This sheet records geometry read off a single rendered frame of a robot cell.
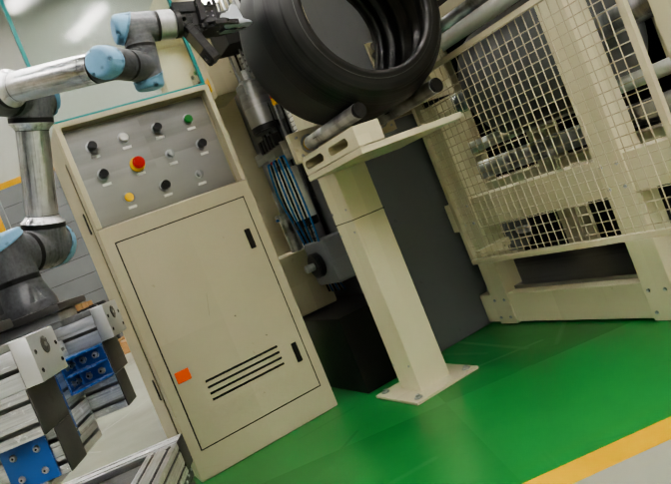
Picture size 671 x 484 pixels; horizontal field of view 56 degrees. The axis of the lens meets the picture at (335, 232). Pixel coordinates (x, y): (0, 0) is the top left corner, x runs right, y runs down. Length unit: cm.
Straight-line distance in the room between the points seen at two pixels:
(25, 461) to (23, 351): 22
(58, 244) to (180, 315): 51
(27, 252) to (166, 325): 57
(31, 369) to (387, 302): 119
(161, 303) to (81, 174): 51
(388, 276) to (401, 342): 22
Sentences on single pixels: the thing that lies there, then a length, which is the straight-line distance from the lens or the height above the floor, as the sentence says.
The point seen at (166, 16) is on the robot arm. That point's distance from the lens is 174.
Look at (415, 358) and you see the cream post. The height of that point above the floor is 12.
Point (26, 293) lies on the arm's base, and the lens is 182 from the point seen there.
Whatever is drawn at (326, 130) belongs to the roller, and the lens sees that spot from 189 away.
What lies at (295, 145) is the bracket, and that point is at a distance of 203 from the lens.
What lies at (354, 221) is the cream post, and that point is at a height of 62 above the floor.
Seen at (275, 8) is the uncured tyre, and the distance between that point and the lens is 177.
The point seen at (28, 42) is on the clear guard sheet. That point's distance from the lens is 240.
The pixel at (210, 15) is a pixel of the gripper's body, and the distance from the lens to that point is 178.
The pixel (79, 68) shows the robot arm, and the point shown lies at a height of 120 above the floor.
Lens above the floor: 68
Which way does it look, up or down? 2 degrees down
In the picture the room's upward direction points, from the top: 22 degrees counter-clockwise
